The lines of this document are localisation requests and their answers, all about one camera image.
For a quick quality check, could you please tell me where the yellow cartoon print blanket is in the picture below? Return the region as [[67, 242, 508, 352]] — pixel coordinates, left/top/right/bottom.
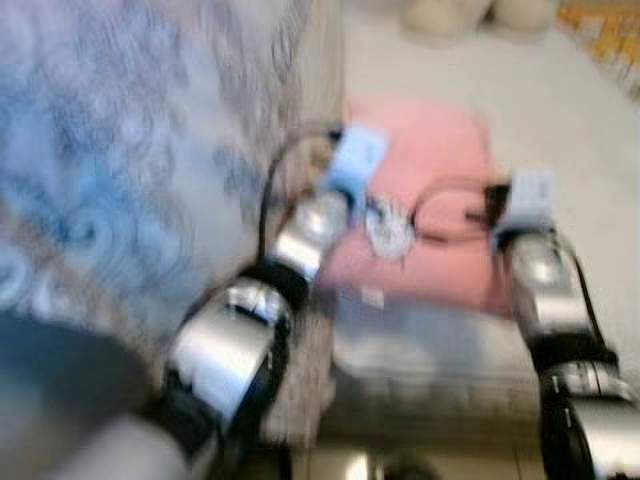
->
[[555, 0, 640, 101]]

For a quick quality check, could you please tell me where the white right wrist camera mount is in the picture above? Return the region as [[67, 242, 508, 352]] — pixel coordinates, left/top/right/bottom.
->
[[497, 168, 557, 236]]

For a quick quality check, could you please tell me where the pink cloth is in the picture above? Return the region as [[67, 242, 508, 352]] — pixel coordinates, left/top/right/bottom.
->
[[318, 95, 521, 319]]

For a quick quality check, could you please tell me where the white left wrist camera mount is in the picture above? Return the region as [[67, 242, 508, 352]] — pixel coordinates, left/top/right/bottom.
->
[[325, 123, 391, 201]]

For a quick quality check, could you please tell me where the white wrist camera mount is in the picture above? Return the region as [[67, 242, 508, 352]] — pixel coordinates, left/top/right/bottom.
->
[[497, 168, 557, 236], [325, 123, 391, 201]]

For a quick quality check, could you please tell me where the beige plush pillow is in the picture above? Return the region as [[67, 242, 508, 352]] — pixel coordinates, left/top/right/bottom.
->
[[492, 0, 573, 31], [400, 0, 493, 43]]

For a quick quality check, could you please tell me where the blue grey patterned blanket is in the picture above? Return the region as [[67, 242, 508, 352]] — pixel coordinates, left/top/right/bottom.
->
[[0, 0, 346, 446]]

